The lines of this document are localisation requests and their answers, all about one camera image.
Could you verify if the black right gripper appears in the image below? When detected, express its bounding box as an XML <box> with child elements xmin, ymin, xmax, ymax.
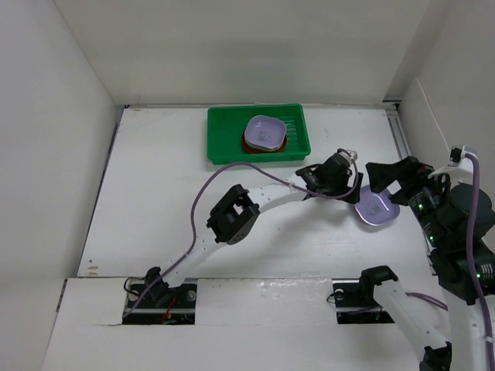
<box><xmin>367</xmin><ymin>154</ymin><xmax>456</xmax><ymax>247</ymax></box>

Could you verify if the purple square plate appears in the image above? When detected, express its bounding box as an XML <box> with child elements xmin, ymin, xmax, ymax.
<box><xmin>244</xmin><ymin>115</ymin><xmax>287</xmax><ymax>151</ymax></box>
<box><xmin>354</xmin><ymin>185</ymin><xmax>400</xmax><ymax>226</ymax></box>

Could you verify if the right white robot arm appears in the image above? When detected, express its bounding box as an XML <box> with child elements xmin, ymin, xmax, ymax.
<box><xmin>357</xmin><ymin>150</ymin><xmax>494</xmax><ymax>370</ymax></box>

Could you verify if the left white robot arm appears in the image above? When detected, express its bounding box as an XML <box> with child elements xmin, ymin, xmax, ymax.
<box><xmin>139</xmin><ymin>148</ymin><xmax>364</xmax><ymax>307</ymax></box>

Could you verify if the green plastic bin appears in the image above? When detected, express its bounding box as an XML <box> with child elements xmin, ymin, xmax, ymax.
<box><xmin>207</xmin><ymin>104</ymin><xmax>311</xmax><ymax>165</ymax></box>

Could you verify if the right aluminium rail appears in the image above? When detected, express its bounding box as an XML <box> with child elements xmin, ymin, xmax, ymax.
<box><xmin>383</xmin><ymin>100</ymin><xmax>411</xmax><ymax>159</ymax></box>

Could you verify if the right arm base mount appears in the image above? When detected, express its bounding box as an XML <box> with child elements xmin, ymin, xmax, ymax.
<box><xmin>326</xmin><ymin>278</ymin><xmax>394</xmax><ymax>325</ymax></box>

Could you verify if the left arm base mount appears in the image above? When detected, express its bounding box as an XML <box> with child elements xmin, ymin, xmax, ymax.
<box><xmin>122</xmin><ymin>277</ymin><xmax>197</xmax><ymax>325</ymax></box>

